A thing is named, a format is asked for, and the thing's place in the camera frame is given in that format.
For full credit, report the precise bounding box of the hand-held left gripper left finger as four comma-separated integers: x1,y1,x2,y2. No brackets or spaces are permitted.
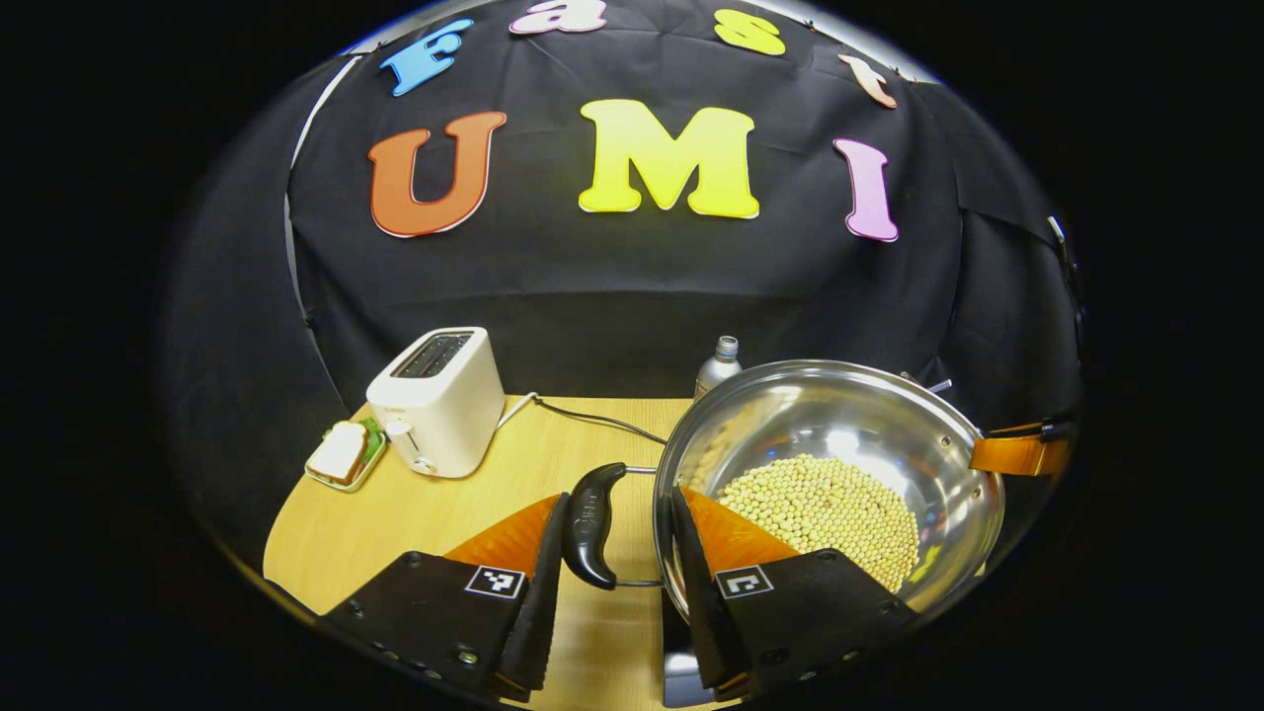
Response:
318,492,572,704

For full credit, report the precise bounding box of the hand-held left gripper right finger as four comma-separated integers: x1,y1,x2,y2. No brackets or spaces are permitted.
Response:
671,484,921,704

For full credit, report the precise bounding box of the pile of soybeans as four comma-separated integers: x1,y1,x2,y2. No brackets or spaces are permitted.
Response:
713,454,921,593

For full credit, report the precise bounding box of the steel pot with black handle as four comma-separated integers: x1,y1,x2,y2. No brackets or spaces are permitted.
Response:
561,358,1008,623

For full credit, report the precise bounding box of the white toaster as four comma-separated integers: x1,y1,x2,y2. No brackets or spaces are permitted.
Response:
365,327,507,480

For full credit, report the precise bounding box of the silver bottle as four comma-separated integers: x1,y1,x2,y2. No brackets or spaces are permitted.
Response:
694,336,744,401

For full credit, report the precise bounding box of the green plate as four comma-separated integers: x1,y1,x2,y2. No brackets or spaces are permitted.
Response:
304,417,388,493

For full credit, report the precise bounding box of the toy bread slice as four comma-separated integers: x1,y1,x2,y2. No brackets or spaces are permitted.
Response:
306,422,368,485

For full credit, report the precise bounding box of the black backdrop cloth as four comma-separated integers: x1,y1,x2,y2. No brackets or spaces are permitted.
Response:
163,0,1087,564

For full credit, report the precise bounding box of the toaster power cable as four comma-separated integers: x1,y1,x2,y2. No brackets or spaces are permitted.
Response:
499,392,671,447

